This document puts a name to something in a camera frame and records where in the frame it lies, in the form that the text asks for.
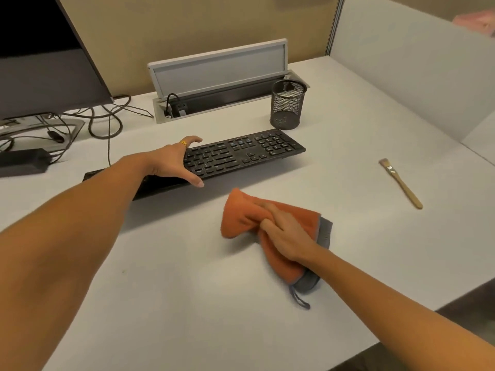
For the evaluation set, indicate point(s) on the orange and grey cleaning cloth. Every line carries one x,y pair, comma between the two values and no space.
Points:
239,216

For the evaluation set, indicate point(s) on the person's right hand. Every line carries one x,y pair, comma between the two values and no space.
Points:
290,235

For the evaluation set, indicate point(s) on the person's left thumb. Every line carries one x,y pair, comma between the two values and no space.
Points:
192,179

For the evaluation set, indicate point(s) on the person's right fingers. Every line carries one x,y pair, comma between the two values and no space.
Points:
268,216

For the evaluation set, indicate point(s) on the silver partition post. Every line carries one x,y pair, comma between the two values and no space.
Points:
335,23

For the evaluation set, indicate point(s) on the beige desk partition panel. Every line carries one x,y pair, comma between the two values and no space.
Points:
193,26

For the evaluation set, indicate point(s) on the silver monitor stand base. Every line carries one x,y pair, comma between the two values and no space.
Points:
74,129

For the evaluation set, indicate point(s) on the white desk partition panel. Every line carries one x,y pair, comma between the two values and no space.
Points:
406,61

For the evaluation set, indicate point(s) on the person's right forearm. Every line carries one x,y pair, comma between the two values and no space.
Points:
394,309

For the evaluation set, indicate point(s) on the black power adapter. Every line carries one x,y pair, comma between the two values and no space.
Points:
23,162

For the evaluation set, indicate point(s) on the black mesh pen holder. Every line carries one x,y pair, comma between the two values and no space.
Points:
286,108

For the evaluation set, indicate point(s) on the black computer keyboard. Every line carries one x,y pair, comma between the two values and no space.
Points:
247,150

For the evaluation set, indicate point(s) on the black power plug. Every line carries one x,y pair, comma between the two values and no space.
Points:
180,108

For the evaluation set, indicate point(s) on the person's left forearm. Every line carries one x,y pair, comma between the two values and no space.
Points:
69,243

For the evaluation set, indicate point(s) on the black computer monitor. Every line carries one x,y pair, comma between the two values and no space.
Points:
42,73

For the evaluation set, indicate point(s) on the person's left hand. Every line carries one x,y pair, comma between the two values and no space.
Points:
166,162

